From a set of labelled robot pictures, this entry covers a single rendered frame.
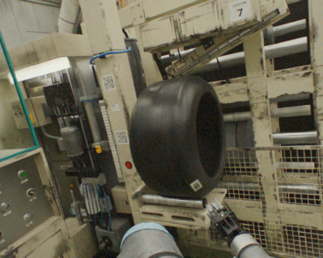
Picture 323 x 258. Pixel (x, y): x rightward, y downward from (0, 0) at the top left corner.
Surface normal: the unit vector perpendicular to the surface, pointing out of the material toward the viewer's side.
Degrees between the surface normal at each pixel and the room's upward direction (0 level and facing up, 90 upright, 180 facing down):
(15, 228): 90
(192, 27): 90
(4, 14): 90
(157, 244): 11
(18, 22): 90
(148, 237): 1
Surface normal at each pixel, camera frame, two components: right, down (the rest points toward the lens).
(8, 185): 0.86, -0.06
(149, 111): -0.48, -0.39
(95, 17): -0.47, 0.29
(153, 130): -0.51, -0.11
